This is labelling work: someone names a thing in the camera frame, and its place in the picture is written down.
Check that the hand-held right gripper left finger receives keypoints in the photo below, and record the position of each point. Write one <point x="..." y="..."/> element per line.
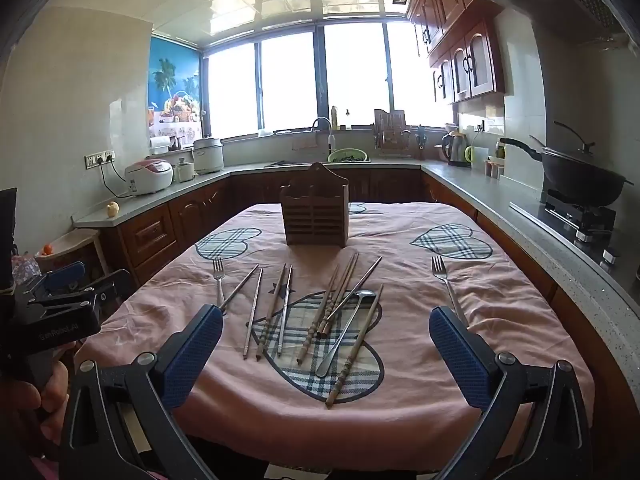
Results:
<point x="195" y="355"/>

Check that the gas stove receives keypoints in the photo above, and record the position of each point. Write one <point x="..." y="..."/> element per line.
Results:
<point x="580" y="220"/>

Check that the yellow apple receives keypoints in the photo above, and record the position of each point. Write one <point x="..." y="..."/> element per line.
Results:
<point x="113" y="208"/>

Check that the kitchen window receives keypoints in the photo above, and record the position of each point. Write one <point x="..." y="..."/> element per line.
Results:
<point x="325" y="80"/>

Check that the palm tree wall poster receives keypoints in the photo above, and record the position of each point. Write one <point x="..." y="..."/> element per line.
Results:
<point x="172" y="85"/>

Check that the pink heart-print tablecloth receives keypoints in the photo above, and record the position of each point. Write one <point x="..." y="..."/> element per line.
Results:
<point x="400" y="285"/>

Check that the electric kettle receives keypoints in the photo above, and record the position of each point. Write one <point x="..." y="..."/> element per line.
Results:
<point x="454" y="150"/>

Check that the green cup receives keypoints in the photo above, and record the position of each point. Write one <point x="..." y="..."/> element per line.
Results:
<point x="470" y="152"/>

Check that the paper towel roll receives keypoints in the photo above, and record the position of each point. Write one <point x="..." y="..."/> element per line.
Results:
<point x="161" y="145"/>

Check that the small white lidded pot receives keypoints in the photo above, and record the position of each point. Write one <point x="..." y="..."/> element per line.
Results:
<point x="183" y="170"/>

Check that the spice jar set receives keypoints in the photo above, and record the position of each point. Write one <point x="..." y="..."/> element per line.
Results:
<point x="494" y="167"/>

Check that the wooden slatted utensil holder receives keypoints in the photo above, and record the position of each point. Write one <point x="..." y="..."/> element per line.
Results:
<point x="315" y="220"/>

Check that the white electric cooker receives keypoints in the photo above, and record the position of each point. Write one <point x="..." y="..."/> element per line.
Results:
<point x="207" y="156"/>

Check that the kitchen faucet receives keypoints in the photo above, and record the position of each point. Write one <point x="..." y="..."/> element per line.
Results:
<point x="327" y="135"/>

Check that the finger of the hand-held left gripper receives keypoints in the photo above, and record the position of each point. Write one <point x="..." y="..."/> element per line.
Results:
<point x="107" y="290"/>
<point x="65" y="276"/>

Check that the dark wooden chopstick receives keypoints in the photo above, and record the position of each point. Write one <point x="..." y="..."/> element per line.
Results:
<point x="345" y="292"/>
<point x="337" y="295"/>

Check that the wall power outlet strip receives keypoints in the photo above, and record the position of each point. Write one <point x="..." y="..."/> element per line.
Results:
<point x="99" y="159"/>

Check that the wooden upper cabinets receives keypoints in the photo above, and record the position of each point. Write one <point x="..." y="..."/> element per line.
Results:
<point x="460" y="35"/>

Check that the green colander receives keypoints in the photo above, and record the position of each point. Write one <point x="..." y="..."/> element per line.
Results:
<point x="346" y="156"/>

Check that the metal chopstick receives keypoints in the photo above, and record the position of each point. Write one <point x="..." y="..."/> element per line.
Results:
<point x="240" y="285"/>
<point x="254" y="310"/>
<point x="285" y="310"/>
<point x="360" y="282"/>

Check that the red and white rice cooker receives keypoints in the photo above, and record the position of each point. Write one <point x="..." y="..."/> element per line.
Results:
<point x="148" y="176"/>

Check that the yellow bottle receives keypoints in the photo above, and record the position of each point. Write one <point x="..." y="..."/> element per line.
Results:
<point x="333" y="117"/>

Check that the person's left hand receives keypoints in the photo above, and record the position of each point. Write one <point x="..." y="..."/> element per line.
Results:
<point x="52" y="400"/>

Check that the dish drying rack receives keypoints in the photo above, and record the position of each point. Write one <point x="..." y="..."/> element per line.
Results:
<point x="392" y="130"/>

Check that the knife and scissors holder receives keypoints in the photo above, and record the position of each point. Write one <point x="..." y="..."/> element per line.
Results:
<point x="421" y="137"/>

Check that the black wok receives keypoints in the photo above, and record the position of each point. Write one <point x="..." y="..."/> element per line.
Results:
<point x="580" y="175"/>

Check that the metal fork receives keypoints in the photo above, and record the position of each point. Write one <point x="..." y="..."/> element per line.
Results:
<point x="442" y="280"/>
<point x="219" y="280"/>

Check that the wooden stool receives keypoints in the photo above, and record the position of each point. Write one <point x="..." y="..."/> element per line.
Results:
<point x="75" y="247"/>

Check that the metal spoon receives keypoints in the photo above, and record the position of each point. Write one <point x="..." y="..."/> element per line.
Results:
<point x="345" y="332"/>

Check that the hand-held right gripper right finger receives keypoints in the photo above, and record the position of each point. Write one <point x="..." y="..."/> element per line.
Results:
<point x="460" y="360"/>

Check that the white plastic container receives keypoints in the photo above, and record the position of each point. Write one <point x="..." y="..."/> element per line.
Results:
<point x="480" y="155"/>

